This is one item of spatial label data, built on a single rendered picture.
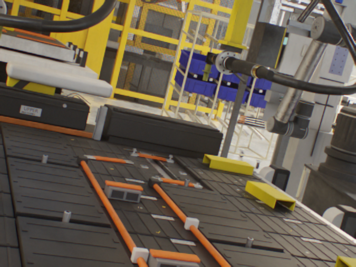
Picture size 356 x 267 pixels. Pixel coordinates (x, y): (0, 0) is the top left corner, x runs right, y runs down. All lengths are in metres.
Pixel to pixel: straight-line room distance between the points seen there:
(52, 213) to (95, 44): 10.37
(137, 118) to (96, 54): 9.42
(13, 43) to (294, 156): 3.08
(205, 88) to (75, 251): 6.89
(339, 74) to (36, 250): 4.89
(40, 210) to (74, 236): 0.13
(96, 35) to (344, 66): 6.57
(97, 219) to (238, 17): 1.19
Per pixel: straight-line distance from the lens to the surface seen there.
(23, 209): 1.25
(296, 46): 4.58
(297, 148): 5.64
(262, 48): 4.48
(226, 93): 8.02
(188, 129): 2.26
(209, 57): 2.42
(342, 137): 3.32
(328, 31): 3.95
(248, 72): 2.10
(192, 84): 7.86
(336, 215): 2.02
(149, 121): 2.21
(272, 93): 4.64
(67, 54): 6.86
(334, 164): 3.34
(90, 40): 11.56
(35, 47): 6.82
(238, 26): 2.28
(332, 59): 5.72
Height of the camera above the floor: 1.40
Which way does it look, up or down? 8 degrees down
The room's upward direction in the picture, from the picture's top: 14 degrees clockwise
